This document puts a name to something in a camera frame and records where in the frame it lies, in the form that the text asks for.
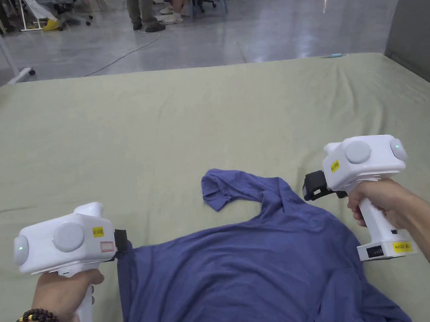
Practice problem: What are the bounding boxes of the person's right forearm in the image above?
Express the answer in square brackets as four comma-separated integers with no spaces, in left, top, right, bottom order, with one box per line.
[396,187,430,305]

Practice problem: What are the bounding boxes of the person's right hand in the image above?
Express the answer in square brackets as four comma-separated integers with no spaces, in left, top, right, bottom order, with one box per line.
[345,177,415,234]

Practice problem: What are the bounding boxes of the white wheeled stand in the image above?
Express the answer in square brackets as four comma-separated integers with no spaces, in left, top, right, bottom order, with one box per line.
[0,29,37,86]

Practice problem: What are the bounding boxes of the black office chair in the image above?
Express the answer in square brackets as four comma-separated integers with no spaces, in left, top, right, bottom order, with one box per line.
[195,0,218,14]

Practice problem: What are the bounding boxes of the dark blue shirt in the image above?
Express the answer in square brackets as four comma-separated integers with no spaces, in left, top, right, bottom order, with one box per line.
[112,159,413,322]

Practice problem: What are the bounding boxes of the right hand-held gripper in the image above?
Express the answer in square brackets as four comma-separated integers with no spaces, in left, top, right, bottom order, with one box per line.
[300,133,419,265]

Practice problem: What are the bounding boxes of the white cable on floor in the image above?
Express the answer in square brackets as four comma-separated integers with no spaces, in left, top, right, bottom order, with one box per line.
[81,30,163,77]

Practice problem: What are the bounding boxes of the person's left hand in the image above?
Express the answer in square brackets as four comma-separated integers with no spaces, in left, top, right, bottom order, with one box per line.
[29,269,107,322]

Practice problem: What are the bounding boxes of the grey office chair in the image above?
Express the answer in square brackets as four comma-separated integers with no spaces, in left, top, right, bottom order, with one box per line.
[52,0,95,29]

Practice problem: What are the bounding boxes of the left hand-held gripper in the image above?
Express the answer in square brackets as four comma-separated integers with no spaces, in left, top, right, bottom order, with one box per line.
[11,200,132,322]

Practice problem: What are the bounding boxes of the bed with pale green sheet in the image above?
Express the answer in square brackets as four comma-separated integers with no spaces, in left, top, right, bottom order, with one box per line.
[0,50,430,322]

